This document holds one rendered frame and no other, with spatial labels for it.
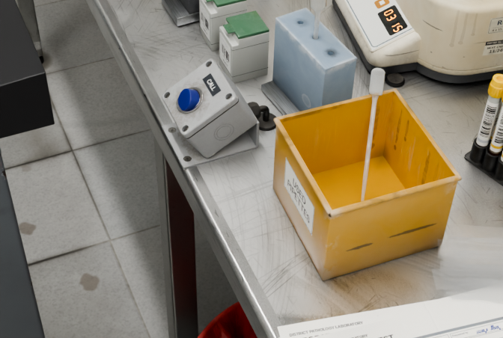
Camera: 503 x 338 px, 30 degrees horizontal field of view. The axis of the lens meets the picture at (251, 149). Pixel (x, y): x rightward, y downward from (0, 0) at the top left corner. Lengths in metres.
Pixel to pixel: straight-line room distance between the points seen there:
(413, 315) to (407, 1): 0.40
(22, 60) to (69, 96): 1.40
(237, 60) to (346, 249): 0.30
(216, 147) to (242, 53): 0.13
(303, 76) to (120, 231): 1.14
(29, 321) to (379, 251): 0.56
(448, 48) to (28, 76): 0.47
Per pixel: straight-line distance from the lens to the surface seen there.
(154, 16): 1.21
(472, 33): 1.08
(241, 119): 0.98
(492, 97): 0.98
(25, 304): 1.27
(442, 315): 0.88
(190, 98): 0.97
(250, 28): 1.07
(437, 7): 1.07
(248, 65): 1.09
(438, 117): 1.09
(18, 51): 1.05
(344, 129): 0.96
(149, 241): 2.08
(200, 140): 0.98
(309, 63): 1.00
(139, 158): 2.25
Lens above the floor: 1.60
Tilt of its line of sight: 45 degrees down
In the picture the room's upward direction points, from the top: 2 degrees clockwise
